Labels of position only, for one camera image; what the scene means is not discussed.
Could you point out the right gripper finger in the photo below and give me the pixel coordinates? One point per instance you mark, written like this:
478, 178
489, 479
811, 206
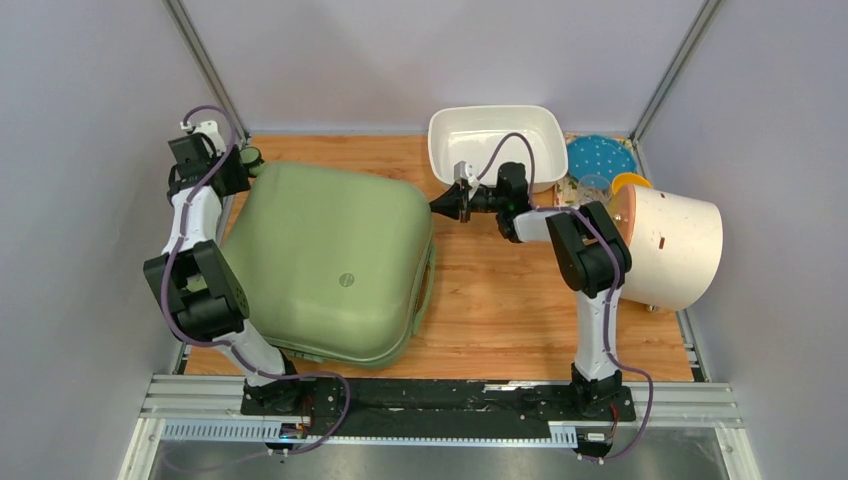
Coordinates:
456, 212
452, 196

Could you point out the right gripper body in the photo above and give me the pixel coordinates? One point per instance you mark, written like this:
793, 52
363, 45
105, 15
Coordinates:
486, 200

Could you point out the white plastic tub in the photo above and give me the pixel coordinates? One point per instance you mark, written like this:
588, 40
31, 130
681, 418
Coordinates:
489, 135

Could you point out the green hard-shell suitcase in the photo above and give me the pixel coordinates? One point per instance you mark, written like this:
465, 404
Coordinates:
336, 265

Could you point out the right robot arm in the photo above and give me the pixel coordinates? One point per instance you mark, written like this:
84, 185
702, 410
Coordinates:
592, 258

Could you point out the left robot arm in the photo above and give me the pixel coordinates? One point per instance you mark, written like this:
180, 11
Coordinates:
200, 296

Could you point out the floral placemat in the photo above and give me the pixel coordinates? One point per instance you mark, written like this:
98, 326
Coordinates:
565, 189

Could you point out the clear drinking glass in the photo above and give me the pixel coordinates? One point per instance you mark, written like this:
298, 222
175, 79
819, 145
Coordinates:
593, 188

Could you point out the blue dotted plate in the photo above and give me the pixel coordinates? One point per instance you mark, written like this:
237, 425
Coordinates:
599, 155

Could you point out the yellow bowl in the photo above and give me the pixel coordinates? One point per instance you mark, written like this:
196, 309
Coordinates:
628, 178

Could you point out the cream cylindrical container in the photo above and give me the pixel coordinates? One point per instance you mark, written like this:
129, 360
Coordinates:
675, 243

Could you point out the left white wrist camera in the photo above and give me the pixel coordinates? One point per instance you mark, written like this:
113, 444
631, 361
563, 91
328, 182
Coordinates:
206, 131

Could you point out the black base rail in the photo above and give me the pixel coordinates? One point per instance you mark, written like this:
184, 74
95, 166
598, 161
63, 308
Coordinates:
439, 409

